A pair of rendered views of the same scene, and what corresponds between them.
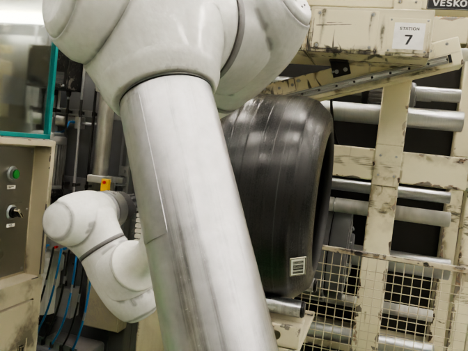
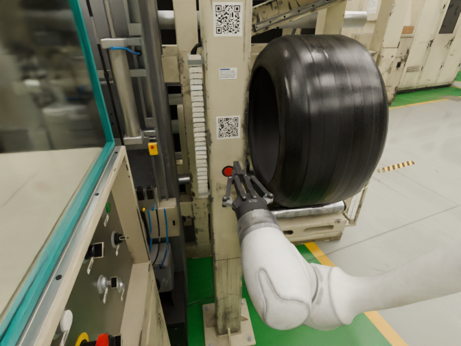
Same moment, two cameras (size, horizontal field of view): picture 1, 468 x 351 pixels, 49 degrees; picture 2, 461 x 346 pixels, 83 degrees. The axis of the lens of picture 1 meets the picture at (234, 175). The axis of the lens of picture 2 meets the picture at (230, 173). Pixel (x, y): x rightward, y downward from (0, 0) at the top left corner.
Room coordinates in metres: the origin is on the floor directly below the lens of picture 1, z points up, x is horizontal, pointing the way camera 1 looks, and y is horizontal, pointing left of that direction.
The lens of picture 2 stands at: (0.79, 0.50, 1.52)
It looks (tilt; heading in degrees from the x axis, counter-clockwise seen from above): 31 degrees down; 335
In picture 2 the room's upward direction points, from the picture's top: straight up
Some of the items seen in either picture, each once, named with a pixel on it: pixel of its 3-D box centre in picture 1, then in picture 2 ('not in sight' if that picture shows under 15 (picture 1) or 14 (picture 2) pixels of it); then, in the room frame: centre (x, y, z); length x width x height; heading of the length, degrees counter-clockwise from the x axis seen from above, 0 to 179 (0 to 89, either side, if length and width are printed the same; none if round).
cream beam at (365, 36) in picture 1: (335, 38); not in sight; (1.76, -0.29, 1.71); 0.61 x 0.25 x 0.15; 74
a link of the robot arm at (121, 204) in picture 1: (106, 210); (258, 231); (1.13, 0.28, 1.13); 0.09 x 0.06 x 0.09; 75
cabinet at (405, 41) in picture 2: not in sight; (373, 71); (4.31, -4.08, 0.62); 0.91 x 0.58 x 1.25; 87
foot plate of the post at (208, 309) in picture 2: not in sight; (227, 322); (1.56, 0.16, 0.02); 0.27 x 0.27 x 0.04; 74
